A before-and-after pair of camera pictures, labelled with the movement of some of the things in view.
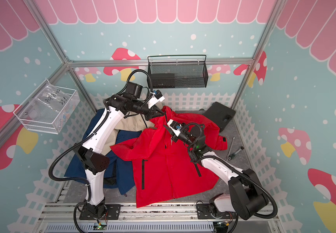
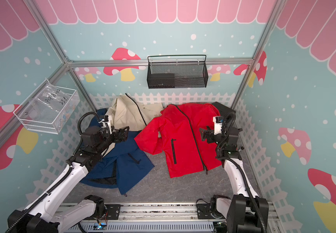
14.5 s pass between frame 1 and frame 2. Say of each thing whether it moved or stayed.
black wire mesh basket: stayed
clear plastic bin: stayed
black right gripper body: moved
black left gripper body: moved
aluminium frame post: stayed
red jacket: moved
